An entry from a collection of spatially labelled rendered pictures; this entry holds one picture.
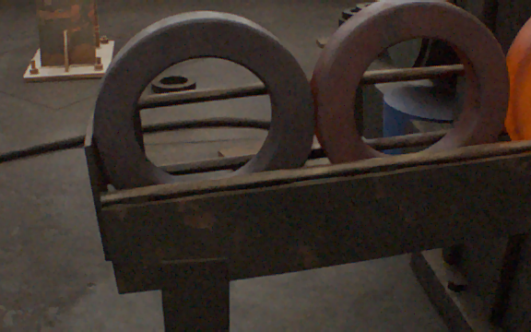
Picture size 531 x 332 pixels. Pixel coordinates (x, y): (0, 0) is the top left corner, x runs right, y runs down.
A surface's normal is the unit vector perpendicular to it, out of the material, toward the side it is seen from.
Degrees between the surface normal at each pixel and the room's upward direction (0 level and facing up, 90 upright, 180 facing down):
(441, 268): 0
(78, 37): 90
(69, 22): 90
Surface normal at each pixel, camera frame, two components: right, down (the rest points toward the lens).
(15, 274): 0.02, -0.91
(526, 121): 0.17, 0.41
